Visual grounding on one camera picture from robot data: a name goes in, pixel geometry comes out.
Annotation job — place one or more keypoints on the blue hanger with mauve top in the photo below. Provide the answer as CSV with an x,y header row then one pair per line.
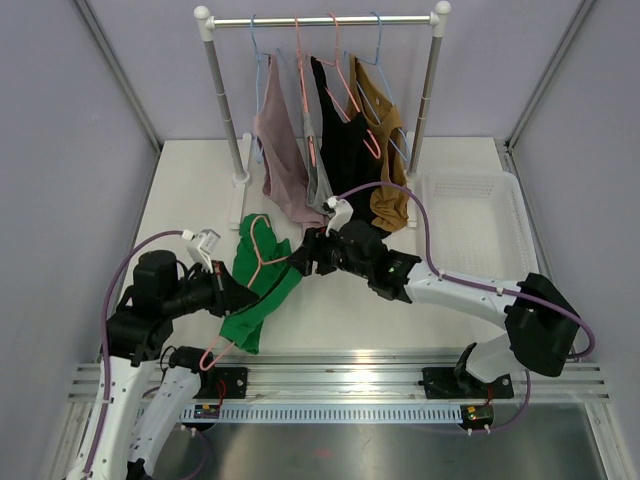
x,y
260,90

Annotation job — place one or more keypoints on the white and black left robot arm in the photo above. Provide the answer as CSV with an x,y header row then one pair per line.
x,y
123,441

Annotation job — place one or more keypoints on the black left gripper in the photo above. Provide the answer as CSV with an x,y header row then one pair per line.
x,y
229,294

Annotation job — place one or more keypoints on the left aluminium frame post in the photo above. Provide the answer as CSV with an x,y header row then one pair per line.
x,y
96,31

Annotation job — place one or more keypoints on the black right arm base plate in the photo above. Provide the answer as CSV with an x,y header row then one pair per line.
x,y
445,383

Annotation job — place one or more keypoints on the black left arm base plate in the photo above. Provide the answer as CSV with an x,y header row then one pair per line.
x,y
229,382

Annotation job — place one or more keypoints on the black tank top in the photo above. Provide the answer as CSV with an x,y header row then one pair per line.
x,y
348,162

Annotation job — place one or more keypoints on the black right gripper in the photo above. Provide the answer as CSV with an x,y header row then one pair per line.
x,y
314,247

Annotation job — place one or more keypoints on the right aluminium frame post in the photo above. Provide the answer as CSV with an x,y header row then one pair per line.
x,y
568,38

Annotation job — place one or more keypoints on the grey tank top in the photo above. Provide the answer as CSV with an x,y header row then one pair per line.
x,y
318,189

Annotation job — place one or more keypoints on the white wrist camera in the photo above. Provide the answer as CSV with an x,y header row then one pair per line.
x,y
201,245
340,211

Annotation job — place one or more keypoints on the pink wire hanger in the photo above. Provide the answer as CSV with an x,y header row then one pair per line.
x,y
258,265

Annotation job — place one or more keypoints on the aluminium frame post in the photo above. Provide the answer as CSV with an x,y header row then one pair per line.
x,y
568,38
96,31

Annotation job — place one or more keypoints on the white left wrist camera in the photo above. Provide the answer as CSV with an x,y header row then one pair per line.
x,y
201,245

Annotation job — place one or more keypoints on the white slotted cable duct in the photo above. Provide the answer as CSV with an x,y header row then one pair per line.
x,y
330,414

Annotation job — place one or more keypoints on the brown tank top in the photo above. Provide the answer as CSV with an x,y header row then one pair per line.
x,y
387,204

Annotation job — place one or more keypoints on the mauve pink tank top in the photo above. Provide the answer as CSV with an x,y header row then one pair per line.
x,y
286,177

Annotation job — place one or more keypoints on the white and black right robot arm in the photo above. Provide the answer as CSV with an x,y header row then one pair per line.
x,y
539,325

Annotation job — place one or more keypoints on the white plastic basket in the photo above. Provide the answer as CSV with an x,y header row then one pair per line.
x,y
478,224

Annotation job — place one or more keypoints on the aluminium mounting rail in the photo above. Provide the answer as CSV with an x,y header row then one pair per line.
x,y
378,375

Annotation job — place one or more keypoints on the white and metal clothes rack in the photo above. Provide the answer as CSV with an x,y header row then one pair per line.
x,y
240,147

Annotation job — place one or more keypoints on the green tank top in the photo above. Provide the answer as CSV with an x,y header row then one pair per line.
x,y
277,295

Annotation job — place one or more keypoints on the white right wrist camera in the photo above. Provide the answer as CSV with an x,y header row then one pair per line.
x,y
340,211

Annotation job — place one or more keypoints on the pink hanger with grey top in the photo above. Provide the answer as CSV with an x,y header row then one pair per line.
x,y
305,100

